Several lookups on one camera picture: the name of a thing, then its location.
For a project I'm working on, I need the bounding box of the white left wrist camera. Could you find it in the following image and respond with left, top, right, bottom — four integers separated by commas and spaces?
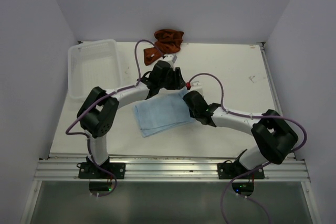
163, 54, 177, 68

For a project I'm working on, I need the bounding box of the white perforated plastic basket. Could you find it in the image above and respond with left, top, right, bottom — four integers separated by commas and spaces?
68, 39, 123, 101

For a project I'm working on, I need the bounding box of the aluminium right side rail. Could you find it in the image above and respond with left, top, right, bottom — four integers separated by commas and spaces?
258, 42, 297, 161

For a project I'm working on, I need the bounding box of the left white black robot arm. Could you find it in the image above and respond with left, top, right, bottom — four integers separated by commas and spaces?
77, 60, 189, 178

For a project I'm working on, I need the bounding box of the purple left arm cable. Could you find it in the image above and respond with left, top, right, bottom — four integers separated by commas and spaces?
65, 39, 169, 196

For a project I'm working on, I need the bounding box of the aluminium rail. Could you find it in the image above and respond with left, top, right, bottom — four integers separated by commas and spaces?
34, 155, 310, 182
258, 42, 297, 161

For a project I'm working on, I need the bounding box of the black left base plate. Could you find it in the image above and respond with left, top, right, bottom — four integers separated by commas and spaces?
76, 162, 126, 179

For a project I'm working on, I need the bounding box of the aluminium front rail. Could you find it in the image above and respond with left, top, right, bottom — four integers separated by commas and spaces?
34, 155, 310, 182

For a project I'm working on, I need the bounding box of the brown rust towel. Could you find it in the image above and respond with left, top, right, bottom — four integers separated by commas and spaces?
143, 29, 184, 66

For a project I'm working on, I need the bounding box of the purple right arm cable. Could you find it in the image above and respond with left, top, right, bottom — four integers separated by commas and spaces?
187, 73, 309, 224

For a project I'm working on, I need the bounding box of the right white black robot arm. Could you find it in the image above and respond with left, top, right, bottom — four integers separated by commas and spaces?
183, 91, 298, 178

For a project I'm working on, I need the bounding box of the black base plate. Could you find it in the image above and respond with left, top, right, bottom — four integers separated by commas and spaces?
217, 160, 265, 179
76, 162, 126, 179

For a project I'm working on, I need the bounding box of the light blue towel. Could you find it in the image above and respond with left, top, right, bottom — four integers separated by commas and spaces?
133, 88, 195, 137

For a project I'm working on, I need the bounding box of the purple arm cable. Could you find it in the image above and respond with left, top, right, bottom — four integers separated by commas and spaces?
65, 39, 169, 196
187, 73, 309, 224

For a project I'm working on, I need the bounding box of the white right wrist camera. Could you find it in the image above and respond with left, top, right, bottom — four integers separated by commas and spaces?
186, 81, 203, 96

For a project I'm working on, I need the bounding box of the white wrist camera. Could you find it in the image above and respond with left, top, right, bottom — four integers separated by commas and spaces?
163, 54, 177, 68
186, 81, 203, 96

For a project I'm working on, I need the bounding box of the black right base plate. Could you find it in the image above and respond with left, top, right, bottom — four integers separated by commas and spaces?
217, 160, 265, 179

